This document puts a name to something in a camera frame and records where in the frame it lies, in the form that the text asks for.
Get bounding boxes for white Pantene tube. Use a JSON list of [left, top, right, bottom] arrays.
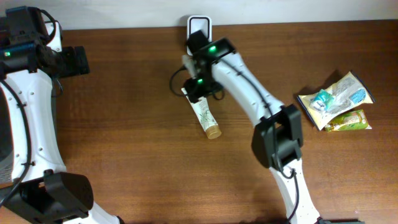
[[190, 97, 222, 139]]

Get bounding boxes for teal tissue pack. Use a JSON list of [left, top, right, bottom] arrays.
[[310, 89, 335, 112]]

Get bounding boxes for white snack bag gold trim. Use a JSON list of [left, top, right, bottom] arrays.
[[297, 70, 376, 131]]

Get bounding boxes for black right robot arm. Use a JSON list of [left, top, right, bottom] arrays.
[[183, 30, 327, 224]]

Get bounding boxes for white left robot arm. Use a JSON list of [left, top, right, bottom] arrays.
[[1, 6, 121, 223]]

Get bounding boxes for grey plastic mesh basket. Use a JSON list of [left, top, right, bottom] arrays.
[[0, 90, 14, 184]]

